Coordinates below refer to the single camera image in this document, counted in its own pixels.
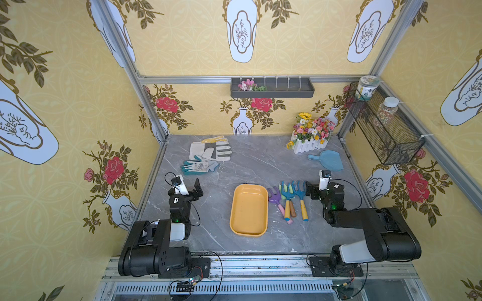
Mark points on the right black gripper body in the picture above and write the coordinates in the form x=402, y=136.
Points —
x=318, y=192

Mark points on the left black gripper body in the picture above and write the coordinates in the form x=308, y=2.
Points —
x=187, y=195

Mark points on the blue fork yellow handle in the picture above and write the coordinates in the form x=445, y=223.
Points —
x=300, y=192

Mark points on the purple rake pink handle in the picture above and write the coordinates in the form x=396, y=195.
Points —
x=275, y=197

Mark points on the yellow plastic storage tray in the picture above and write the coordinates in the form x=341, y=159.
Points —
x=249, y=214

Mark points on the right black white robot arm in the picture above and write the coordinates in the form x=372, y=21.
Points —
x=387, y=236

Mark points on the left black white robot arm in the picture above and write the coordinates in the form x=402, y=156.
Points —
x=147, y=250

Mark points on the teal white garden glove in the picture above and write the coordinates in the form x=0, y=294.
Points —
x=199, y=165

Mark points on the blue plastic dustpan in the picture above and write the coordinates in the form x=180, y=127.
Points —
x=329, y=159

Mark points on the white grey work glove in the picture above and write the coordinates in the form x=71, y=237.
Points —
x=214, y=149

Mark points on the flowers in white fence pot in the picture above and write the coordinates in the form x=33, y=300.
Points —
x=310, y=134

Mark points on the clear jar white lid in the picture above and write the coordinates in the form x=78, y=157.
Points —
x=386, y=111

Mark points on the pink artificial flowers on shelf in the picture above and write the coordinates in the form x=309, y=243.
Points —
x=250, y=85

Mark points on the jar with green label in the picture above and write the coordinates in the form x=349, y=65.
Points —
x=366, y=87

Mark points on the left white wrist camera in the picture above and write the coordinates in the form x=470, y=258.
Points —
x=178, y=185

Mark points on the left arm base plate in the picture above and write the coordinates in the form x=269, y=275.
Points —
x=196, y=267

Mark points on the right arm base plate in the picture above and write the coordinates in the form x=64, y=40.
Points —
x=324, y=267

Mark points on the left circuit board with wires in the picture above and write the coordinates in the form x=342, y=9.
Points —
x=182, y=289

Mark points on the circuit board with wires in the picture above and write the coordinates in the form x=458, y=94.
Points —
x=343, y=291
x=182, y=289

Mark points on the black wire mesh basket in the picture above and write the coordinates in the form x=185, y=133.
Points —
x=396, y=141

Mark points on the right circuit board with wires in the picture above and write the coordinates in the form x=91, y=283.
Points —
x=343, y=291

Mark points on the grey wall shelf tray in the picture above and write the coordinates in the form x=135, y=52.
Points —
x=277, y=87

